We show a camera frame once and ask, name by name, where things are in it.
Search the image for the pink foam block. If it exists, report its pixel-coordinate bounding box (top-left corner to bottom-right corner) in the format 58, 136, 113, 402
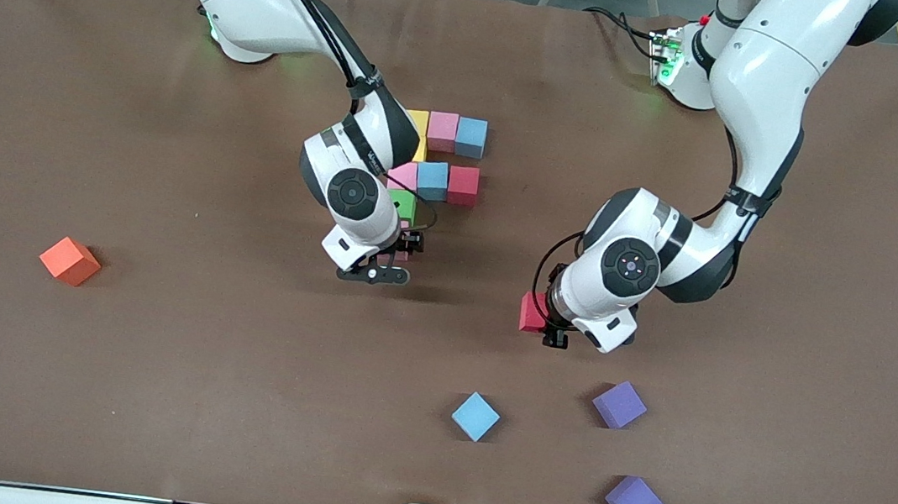
387, 220, 419, 265
385, 160, 421, 194
426, 111, 462, 155

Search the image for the red foam block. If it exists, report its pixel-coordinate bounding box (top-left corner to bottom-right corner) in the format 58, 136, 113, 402
517, 290, 553, 336
446, 165, 482, 208

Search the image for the green foam block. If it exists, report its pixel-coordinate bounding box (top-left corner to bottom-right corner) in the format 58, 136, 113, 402
386, 189, 419, 227

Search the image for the blue foam block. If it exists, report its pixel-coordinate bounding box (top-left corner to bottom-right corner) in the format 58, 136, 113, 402
414, 160, 452, 203
453, 116, 490, 160
449, 389, 504, 445

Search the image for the purple foam block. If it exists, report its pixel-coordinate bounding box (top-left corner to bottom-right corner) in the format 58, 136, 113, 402
604, 472, 668, 504
589, 377, 651, 433

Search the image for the orange foam block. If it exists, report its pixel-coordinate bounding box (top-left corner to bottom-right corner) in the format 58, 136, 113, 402
36, 234, 104, 290

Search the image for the brown table cover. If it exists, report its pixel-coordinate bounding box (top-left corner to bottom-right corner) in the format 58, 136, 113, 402
0, 0, 898, 504

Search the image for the black arm base cable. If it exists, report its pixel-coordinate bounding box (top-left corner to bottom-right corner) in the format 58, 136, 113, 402
579, 3, 664, 60

